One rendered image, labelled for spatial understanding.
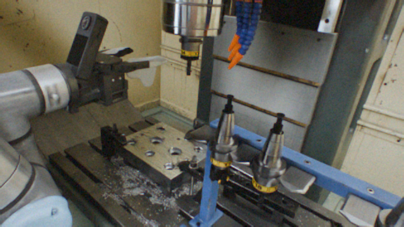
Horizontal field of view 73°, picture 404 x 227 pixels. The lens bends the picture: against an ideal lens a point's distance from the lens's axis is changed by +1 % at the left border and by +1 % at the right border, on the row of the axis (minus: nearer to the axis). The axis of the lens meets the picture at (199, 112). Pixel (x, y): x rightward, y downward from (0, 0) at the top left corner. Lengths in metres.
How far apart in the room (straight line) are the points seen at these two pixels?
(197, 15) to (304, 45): 0.49
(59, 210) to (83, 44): 0.27
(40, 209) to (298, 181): 0.41
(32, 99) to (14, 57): 1.14
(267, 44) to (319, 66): 0.20
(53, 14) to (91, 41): 1.13
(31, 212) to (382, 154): 1.39
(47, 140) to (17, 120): 1.09
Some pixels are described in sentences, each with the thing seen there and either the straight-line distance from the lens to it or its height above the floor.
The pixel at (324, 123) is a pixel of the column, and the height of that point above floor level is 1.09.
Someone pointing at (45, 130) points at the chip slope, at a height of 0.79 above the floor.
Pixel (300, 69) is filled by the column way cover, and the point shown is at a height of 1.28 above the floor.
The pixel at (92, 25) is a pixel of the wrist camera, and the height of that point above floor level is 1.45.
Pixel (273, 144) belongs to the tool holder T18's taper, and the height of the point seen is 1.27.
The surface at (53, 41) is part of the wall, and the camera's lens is 1.64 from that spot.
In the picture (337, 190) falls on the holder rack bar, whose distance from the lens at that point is 0.57.
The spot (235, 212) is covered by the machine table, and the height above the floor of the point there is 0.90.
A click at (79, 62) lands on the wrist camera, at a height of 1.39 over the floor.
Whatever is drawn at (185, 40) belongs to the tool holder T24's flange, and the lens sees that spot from 0.72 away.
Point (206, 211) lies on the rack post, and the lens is 0.81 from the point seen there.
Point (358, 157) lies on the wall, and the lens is 1.54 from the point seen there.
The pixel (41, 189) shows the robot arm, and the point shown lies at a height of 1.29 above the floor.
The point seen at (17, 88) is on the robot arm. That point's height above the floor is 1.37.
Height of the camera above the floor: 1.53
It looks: 25 degrees down
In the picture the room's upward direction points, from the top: 5 degrees clockwise
